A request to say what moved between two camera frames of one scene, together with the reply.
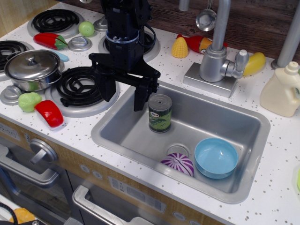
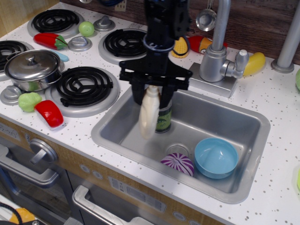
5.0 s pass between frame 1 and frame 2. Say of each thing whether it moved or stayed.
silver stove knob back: stayed
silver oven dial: stayed
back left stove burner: stayed
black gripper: moved
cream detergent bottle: moved
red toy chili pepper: stayed
